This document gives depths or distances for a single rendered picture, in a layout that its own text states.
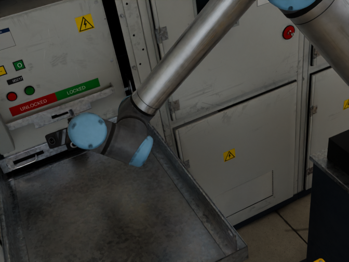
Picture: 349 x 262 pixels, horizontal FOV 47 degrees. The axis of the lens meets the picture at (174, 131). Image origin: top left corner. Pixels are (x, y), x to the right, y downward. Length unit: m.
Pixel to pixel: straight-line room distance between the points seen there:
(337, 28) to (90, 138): 0.61
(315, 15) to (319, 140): 1.39
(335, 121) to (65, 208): 1.44
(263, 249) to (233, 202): 0.29
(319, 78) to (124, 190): 1.08
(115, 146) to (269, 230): 1.39
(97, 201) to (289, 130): 1.05
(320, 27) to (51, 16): 0.84
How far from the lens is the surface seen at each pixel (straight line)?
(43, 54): 1.41
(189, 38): 1.02
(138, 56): 1.45
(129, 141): 1.03
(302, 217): 2.33
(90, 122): 1.01
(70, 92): 1.47
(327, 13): 0.88
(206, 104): 1.64
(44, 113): 1.45
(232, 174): 1.94
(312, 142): 2.17
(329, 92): 2.06
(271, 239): 2.22
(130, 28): 1.40
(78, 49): 1.42
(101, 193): 1.36
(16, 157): 1.55
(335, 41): 0.91
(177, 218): 1.21
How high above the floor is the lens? 1.74
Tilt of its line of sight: 36 degrees down
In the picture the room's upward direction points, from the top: 11 degrees counter-clockwise
